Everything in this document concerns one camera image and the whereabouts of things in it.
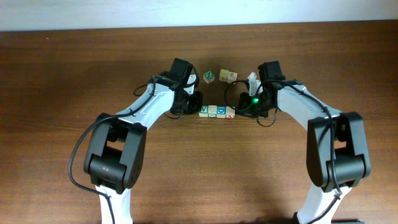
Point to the white back board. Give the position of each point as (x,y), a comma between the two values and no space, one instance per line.
(93,14)

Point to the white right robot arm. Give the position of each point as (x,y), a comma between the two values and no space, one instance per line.
(337,156)

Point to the yellow J wooden block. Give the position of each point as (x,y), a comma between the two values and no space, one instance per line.
(223,76)

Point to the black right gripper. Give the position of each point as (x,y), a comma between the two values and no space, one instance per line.
(244,109)

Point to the plain cream wooden block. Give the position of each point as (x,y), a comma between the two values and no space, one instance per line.
(212,111)

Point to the yellow W wooden block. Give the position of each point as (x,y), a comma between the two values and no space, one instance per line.
(232,76)

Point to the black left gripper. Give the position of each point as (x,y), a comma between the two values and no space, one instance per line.
(198,102)

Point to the green N wooden block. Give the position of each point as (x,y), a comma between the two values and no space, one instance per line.
(209,76)

